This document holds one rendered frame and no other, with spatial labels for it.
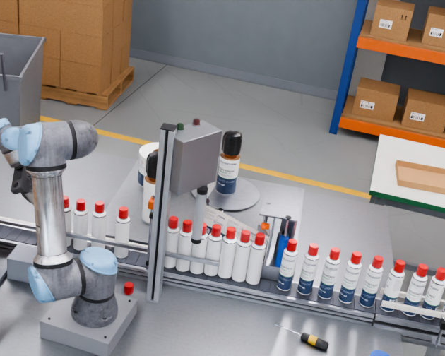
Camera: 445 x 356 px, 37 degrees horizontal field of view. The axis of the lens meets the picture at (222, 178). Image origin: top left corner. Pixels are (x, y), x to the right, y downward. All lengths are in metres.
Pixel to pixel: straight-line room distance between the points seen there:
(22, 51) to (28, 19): 0.78
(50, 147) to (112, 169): 1.26
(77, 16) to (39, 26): 0.36
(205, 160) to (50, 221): 0.52
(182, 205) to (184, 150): 0.84
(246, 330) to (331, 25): 4.62
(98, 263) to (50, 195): 0.26
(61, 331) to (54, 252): 0.29
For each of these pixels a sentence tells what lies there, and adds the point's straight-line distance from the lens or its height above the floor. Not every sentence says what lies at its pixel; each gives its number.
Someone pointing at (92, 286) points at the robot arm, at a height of 1.05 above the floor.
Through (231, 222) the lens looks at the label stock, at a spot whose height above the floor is 1.04.
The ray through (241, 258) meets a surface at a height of 0.99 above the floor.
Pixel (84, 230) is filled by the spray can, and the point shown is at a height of 0.97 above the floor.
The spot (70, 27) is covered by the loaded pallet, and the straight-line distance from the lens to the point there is 5.70.
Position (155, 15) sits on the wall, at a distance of 6.99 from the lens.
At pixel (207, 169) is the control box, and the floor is 1.35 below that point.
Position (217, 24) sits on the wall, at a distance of 6.80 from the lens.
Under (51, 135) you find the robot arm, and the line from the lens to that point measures 1.93.
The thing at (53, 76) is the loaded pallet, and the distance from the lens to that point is 5.91.
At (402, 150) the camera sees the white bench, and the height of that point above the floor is 0.80.
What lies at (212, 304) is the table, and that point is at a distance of 2.39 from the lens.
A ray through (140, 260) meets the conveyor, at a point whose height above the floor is 0.88.
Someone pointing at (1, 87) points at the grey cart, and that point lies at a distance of 4.37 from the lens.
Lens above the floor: 2.35
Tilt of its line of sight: 28 degrees down
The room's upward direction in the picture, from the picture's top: 8 degrees clockwise
